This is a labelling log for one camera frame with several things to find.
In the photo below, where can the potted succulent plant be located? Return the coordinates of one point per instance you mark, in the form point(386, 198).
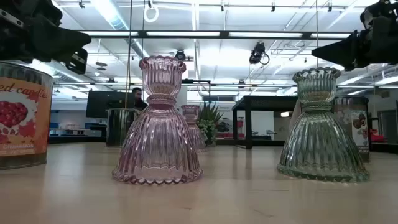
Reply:
point(210, 124)

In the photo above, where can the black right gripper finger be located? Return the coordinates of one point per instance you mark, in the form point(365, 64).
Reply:
point(348, 51)

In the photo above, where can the green glass candlestick holder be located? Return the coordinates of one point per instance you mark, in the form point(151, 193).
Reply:
point(321, 146)

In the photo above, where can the black overhead camera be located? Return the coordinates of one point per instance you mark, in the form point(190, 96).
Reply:
point(256, 53)

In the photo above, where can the red container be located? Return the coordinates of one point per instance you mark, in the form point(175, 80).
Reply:
point(377, 137)

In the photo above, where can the black computer monitor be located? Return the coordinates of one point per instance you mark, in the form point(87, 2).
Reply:
point(105, 104)

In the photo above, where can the silver candle tin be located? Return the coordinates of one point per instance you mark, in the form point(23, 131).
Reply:
point(118, 127)

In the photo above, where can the black round ceiling spotlight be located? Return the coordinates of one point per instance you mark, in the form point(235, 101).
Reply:
point(180, 55)

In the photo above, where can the person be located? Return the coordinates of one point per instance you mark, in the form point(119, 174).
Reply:
point(137, 93)

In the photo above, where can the pink glass candlestick holder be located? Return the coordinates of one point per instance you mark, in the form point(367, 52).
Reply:
point(191, 113)
point(157, 140)

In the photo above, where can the black tubular frame stand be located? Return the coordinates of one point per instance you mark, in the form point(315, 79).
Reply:
point(196, 81)

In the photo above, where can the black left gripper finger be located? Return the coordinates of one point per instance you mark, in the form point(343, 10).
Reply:
point(77, 62)
point(62, 43)

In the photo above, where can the candle tin with brown tag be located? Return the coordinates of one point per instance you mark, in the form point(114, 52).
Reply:
point(357, 124)

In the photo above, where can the black aluminium table frame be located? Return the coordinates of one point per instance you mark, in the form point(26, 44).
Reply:
point(77, 139)

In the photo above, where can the black perforated metal shelf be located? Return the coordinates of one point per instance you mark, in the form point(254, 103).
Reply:
point(264, 102)

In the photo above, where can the black rig beam with lights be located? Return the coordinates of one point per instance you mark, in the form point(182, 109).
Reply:
point(224, 34)

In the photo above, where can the candle tin with orange label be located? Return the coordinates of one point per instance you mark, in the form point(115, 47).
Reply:
point(25, 124)

